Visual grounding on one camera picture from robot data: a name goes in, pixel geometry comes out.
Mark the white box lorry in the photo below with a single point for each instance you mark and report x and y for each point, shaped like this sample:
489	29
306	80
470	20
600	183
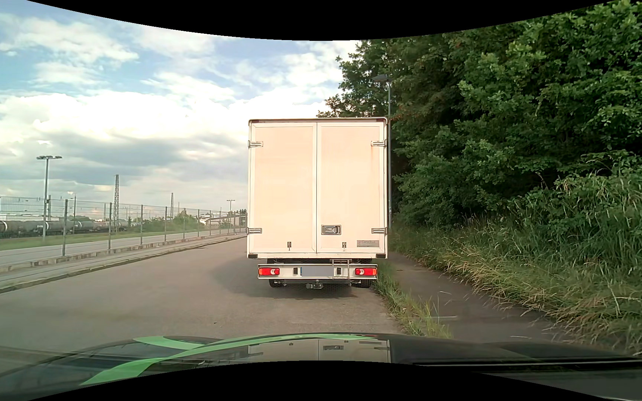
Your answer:
316	189

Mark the narrow grass strip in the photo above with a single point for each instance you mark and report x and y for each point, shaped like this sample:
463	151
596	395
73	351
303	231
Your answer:
404	306

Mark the car's own bonnet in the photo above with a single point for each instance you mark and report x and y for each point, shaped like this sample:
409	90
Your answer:
298	351

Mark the grey asphalt pavement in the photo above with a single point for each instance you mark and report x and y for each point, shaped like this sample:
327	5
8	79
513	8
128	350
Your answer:
455	306

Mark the grey asphalt road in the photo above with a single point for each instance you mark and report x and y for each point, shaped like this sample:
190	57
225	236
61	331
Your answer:
159	301

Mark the lattice pylon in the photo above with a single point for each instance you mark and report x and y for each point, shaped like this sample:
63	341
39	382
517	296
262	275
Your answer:
116	200

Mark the row of trees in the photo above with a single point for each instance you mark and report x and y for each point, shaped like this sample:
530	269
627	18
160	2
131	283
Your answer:
521	111

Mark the tall grass verge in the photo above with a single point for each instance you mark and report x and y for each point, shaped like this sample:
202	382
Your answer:
588	262

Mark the grey road behind fence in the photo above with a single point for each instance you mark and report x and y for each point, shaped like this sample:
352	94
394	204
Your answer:
48	251

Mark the grey paved strip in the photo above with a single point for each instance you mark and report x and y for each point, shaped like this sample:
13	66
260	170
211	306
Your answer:
48	270

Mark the green grass strip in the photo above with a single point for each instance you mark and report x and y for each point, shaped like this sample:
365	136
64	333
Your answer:
31	241

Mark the tank wagon train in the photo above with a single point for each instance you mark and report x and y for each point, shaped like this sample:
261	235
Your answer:
20	226

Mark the grey lamp post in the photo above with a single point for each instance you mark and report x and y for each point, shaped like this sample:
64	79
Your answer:
389	156

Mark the double-headed lamp post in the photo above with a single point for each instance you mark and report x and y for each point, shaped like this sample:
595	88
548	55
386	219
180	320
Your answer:
45	195

